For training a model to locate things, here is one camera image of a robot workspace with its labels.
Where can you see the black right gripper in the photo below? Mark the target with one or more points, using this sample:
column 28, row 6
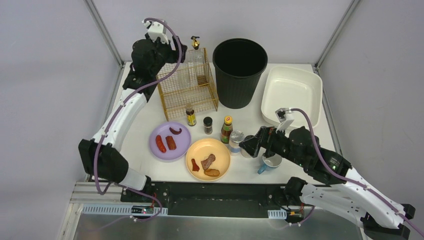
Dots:
column 262, row 141

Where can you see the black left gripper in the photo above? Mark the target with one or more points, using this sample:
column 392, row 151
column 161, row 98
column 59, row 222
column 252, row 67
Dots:
column 180, row 44

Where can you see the black lid spice jar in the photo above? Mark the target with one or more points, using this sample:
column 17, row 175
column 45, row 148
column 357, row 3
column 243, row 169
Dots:
column 245, row 154

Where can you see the brown oil dispenser bottle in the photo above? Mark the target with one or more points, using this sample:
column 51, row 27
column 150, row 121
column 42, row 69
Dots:
column 198, row 62

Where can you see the gold wire basket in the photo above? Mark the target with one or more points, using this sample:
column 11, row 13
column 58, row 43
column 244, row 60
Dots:
column 192, row 83

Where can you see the clear oil dispenser bottle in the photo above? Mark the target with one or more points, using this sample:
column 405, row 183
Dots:
column 186, row 70

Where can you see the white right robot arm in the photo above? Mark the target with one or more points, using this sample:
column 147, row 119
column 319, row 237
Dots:
column 378, row 216

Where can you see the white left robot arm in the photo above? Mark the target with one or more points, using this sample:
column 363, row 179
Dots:
column 101, row 155

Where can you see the blue mug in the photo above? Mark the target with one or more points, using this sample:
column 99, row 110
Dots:
column 269, row 163

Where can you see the orange plate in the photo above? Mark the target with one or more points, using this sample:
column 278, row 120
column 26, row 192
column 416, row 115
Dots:
column 200, row 150

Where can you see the brown meat slice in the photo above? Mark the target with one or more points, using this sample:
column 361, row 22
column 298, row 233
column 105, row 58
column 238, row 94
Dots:
column 206, row 163

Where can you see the orange fried patty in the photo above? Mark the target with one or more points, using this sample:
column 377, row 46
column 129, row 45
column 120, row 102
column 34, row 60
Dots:
column 212, row 172

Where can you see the small black spice jar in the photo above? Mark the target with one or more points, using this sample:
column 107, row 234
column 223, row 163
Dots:
column 208, row 125

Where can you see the red chicken drumstick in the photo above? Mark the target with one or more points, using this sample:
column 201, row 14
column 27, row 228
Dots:
column 195, row 167

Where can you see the small yellow label bottle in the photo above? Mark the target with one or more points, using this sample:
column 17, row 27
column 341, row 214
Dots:
column 190, row 114

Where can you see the white square tub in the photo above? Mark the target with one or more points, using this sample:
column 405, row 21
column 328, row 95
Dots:
column 290, row 87

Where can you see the dark octopus tentacle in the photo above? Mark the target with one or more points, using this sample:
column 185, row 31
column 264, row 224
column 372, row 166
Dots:
column 174, row 131

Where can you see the brown sausage piece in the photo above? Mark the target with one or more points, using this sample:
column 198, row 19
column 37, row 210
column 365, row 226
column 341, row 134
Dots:
column 170, row 143

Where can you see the purple plate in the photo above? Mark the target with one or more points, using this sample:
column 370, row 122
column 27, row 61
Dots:
column 183, row 141

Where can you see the black ribbed trash bin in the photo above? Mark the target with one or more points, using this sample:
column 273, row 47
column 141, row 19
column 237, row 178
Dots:
column 239, row 64

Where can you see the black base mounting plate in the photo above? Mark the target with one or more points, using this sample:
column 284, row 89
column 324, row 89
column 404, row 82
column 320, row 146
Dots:
column 202, row 199

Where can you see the red sausage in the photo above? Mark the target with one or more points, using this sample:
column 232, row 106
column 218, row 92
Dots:
column 160, row 145

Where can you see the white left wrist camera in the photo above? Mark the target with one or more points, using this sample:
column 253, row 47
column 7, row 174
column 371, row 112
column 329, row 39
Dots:
column 156, row 31

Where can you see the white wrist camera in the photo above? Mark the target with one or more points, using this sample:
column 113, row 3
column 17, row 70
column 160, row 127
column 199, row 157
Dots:
column 285, row 117
column 156, row 31

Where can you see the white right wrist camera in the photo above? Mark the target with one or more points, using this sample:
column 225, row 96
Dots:
column 285, row 117

